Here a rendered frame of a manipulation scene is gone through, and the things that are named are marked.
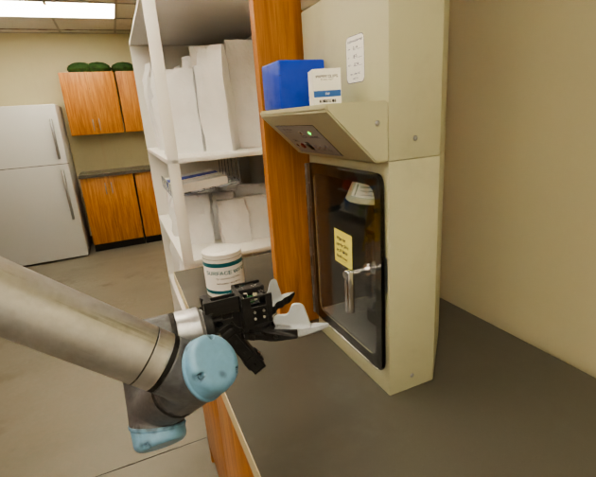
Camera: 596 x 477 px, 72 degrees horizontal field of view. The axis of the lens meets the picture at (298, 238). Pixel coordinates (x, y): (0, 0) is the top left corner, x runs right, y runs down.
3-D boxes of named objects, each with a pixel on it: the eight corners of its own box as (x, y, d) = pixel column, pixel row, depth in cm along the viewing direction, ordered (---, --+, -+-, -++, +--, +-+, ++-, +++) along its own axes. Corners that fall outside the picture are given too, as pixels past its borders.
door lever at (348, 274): (372, 309, 81) (365, 305, 83) (372, 265, 78) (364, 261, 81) (348, 316, 79) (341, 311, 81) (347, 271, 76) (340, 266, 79)
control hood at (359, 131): (308, 151, 98) (306, 108, 95) (389, 162, 69) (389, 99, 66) (263, 157, 94) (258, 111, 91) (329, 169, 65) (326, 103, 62)
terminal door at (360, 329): (318, 312, 109) (309, 161, 98) (385, 373, 82) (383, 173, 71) (315, 313, 109) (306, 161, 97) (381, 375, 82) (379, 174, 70)
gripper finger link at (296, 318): (324, 307, 66) (269, 305, 68) (326, 340, 68) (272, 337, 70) (327, 298, 69) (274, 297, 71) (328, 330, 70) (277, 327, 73)
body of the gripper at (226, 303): (275, 291, 69) (203, 309, 64) (280, 338, 71) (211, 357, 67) (261, 277, 75) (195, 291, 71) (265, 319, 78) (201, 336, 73)
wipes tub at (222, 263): (239, 279, 149) (235, 240, 144) (250, 292, 137) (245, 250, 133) (203, 288, 144) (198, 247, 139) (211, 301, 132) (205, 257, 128)
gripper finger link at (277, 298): (293, 272, 82) (267, 289, 74) (295, 298, 83) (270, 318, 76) (280, 270, 83) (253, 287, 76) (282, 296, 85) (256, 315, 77)
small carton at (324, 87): (335, 104, 77) (334, 70, 75) (341, 103, 72) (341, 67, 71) (309, 106, 77) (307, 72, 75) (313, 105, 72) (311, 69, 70)
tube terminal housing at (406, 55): (394, 306, 121) (394, 15, 99) (482, 361, 92) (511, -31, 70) (319, 327, 112) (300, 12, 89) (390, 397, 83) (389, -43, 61)
